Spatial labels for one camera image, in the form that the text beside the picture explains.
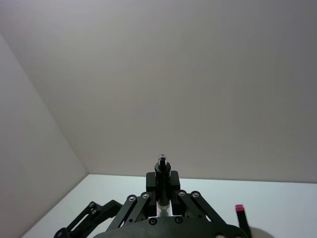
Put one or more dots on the black pen with clear tip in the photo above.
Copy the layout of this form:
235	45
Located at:
163	178

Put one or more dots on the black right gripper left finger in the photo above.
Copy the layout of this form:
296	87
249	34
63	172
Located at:
151	183

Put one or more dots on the black stick with pink end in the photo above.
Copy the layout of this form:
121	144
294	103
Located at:
242	220

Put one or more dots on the grey round disc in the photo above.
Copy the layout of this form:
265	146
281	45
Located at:
261	233

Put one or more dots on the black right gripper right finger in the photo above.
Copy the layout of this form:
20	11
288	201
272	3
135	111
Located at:
175	183

